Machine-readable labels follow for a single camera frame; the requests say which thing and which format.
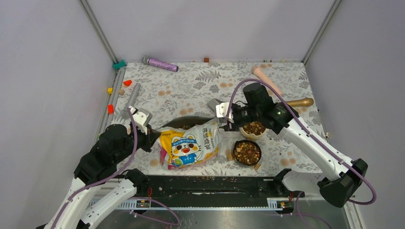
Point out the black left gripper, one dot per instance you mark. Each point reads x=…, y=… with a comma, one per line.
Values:
x=152, y=135

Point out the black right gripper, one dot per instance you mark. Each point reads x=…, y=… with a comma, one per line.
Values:
x=236, y=124

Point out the metal food scoop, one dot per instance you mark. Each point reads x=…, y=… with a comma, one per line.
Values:
x=213, y=103

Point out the cat print pet food bag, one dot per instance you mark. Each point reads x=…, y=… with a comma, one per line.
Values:
x=188, y=141

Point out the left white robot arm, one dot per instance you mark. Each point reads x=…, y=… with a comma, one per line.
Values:
x=95, y=169

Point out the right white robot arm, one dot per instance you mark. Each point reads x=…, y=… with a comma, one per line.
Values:
x=340, y=175

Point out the cream pet bowl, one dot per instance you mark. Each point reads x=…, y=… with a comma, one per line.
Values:
x=253, y=130

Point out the black pet bowl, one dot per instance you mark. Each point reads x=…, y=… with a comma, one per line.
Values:
x=247, y=153

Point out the grey toy microphone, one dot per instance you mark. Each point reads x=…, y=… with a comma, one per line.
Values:
x=131, y=100

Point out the pink toy microphone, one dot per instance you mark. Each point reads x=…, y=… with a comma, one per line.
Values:
x=256, y=70

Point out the small wooden block near bowl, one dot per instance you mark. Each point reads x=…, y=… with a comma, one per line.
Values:
x=257, y=166

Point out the floral patterned table mat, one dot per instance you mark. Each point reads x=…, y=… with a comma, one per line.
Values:
x=169, y=95

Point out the red roof-shaped block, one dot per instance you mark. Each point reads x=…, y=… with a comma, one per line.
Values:
x=127, y=83

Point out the gold toy microphone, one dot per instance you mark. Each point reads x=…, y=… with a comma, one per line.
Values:
x=305, y=102

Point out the teal toy block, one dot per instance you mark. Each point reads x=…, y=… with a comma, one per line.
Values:
x=119, y=65

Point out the purple glitter toy microphone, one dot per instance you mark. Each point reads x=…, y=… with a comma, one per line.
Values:
x=159, y=64

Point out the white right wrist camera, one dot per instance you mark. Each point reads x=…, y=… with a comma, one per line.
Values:
x=224, y=112

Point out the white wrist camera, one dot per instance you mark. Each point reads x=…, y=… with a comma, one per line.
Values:
x=141, y=118
x=224, y=112

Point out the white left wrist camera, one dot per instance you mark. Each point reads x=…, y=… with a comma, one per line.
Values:
x=141, y=118

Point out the red block at left rail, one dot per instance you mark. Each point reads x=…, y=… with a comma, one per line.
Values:
x=110, y=109

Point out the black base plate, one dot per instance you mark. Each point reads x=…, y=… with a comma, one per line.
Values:
x=206, y=192

